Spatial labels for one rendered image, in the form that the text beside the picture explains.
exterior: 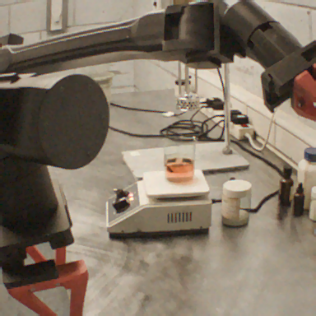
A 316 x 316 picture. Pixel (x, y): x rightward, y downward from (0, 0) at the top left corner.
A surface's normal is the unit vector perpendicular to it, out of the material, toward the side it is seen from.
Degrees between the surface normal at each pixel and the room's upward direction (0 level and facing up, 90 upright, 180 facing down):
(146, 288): 0
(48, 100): 84
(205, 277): 0
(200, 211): 90
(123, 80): 90
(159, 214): 90
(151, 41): 66
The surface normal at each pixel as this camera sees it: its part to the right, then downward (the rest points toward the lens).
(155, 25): -0.50, -0.12
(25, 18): 0.25, 0.32
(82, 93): 0.74, 0.11
